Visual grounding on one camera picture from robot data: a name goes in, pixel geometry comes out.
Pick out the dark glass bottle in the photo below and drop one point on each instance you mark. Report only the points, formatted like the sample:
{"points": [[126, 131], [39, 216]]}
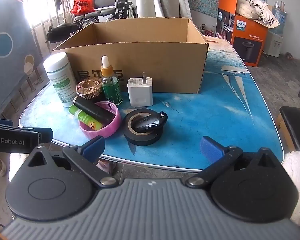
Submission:
{"points": [[203, 28]]}

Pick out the white water dispenser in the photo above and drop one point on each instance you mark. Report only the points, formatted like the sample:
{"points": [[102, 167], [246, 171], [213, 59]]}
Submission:
{"points": [[273, 43]]}

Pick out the white checkered cloth bundle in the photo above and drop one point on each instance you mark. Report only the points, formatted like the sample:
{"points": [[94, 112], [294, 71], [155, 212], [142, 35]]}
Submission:
{"points": [[252, 7]]}

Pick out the green lip balm tube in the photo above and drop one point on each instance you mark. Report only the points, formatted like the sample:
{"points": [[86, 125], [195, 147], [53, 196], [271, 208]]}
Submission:
{"points": [[83, 117]]}

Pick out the pink plastic lid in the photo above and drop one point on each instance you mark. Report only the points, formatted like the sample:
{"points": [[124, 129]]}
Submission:
{"points": [[115, 125]]}

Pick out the white charger plug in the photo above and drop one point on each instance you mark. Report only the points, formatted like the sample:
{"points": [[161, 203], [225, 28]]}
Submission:
{"points": [[140, 92]]}

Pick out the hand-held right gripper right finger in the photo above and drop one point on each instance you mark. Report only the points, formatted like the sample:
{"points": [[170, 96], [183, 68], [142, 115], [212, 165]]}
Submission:
{"points": [[211, 147]]}

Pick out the black cylinder tube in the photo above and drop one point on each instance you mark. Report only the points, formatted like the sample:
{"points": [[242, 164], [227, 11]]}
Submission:
{"points": [[95, 110]]}

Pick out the brown cardboard box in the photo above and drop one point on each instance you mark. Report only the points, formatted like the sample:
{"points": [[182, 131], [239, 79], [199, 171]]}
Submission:
{"points": [[165, 62]]}

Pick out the metal railing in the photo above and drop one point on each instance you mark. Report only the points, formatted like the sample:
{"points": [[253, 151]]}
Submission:
{"points": [[37, 37]]}

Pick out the green dropper bottle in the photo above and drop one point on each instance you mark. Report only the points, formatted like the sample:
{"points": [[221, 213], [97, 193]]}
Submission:
{"points": [[111, 87]]}

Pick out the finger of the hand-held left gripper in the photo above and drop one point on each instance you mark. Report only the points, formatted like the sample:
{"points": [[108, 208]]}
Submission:
{"points": [[45, 135]]}

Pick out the black key fob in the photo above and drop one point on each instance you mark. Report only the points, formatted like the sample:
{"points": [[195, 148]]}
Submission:
{"points": [[150, 123]]}

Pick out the white green-label pill bottle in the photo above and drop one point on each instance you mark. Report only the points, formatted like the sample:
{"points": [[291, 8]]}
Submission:
{"points": [[58, 80]]}

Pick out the orange appliance carton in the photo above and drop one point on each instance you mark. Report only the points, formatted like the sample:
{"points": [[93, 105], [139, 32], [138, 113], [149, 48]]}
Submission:
{"points": [[247, 35]]}

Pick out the black stool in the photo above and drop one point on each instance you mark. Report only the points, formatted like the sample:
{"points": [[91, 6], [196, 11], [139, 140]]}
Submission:
{"points": [[297, 125]]}

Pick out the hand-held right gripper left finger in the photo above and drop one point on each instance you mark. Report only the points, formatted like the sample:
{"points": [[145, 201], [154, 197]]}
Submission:
{"points": [[93, 146]]}

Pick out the black electrical tape roll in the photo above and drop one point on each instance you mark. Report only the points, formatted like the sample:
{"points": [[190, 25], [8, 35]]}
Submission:
{"points": [[130, 136]]}

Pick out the grey circle-print blanket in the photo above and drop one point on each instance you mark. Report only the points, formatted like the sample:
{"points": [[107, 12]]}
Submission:
{"points": [[5, 67]]}

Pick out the blue water jug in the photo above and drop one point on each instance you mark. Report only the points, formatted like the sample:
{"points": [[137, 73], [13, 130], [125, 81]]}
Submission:
{"points": [[280, 17]]}

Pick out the red plastic bag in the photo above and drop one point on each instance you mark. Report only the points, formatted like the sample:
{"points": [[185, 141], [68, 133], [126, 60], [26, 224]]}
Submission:
{"points": [[81, 2]]}

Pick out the white fluffy towel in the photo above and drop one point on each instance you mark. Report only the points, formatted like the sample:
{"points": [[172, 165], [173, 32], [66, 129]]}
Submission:
{"points": [[297, 170]]}

